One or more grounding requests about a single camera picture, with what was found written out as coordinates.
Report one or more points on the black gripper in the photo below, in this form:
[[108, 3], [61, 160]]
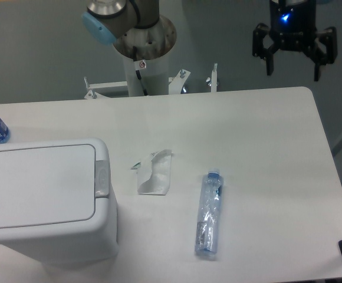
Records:
[[293, 29]]

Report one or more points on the white plastic trash can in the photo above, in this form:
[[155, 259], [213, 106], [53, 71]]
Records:
[[89, 240]]

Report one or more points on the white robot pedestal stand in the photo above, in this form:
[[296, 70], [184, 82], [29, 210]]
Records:
[[145, 54]]

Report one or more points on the torn white paper wrapper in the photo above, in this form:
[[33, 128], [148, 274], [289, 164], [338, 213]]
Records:
[[153, 173]]

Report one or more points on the white trash can lid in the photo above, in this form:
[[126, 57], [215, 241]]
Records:
[[46, 185]]

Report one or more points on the empty clear plastic bottle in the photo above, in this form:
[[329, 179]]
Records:
[[209, 213]]

